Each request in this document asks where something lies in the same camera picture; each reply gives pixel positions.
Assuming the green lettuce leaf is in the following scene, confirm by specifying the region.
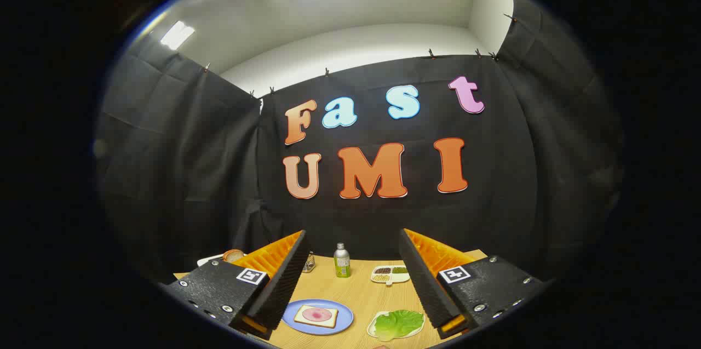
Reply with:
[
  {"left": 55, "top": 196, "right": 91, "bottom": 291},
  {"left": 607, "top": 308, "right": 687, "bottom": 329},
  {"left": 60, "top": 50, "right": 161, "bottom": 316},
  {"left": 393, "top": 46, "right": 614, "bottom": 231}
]
[{"left": 375, "top": 310, "right": 425, "bottom": 342}]

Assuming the silver bottle with green label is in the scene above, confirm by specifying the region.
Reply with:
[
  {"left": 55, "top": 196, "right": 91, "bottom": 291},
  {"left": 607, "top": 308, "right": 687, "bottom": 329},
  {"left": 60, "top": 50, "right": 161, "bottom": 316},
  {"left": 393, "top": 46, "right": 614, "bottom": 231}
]
[{"left": 334, "top": 243, "right": 352, "bottom": 278}]

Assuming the ceiling light panel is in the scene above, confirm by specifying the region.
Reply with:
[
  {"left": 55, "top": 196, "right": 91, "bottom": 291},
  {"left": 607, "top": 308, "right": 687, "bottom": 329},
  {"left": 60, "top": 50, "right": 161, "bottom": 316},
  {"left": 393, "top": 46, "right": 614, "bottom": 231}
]
[{"left": 160, "top": 20, "right": 196, "bottom": 51}]

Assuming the white divided dish with beans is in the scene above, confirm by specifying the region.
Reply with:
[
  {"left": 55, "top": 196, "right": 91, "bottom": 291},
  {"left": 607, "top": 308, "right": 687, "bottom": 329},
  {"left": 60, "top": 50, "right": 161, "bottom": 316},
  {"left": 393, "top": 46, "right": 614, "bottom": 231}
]
[{"left": 370, "top": 265, "right": 411, "bottom": 287}]

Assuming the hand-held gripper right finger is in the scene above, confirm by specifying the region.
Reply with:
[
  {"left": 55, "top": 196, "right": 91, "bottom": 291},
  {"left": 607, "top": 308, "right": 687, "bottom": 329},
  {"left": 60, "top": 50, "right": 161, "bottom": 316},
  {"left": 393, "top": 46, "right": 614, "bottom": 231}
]
[{"left": 398, "top": 228, "right": 549, "bottom": 340}]

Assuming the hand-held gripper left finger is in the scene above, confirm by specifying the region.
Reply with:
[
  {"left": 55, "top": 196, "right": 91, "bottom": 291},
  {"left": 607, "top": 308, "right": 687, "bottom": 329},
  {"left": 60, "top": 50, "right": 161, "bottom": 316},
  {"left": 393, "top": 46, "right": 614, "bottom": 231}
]
[{"left": 163, "top": 230, "right": 311, "bottom": 340}]

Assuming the blue round plate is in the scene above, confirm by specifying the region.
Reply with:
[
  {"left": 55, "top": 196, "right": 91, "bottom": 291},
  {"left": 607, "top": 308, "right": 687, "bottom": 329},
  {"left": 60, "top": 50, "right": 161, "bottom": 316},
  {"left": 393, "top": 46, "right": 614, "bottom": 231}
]
[{"left": 282, "top": 299, "right": 354, "bottom": 336}]

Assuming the white rounded square plate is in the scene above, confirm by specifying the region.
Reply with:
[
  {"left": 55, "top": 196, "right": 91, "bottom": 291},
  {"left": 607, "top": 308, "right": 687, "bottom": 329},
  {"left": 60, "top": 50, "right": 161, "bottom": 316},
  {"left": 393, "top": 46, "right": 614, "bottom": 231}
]
[{"left": 366, "top": 310, "right": 426, "bottom": 341}]

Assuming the white bread slice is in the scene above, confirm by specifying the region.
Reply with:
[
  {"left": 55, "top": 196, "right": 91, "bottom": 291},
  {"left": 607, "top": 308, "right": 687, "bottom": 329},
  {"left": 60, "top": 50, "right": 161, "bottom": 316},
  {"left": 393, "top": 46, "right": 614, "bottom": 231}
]
[{"left": 294, "top": 305, "right": 339, "bottom": 329}]

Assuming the black backdrop cloth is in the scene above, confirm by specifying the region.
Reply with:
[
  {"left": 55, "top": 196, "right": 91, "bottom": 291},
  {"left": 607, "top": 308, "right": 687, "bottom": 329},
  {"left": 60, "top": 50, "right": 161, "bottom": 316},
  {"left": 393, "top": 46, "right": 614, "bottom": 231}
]
[{"left": 96, "top": 0, "right": 625, "bottom": 289}]

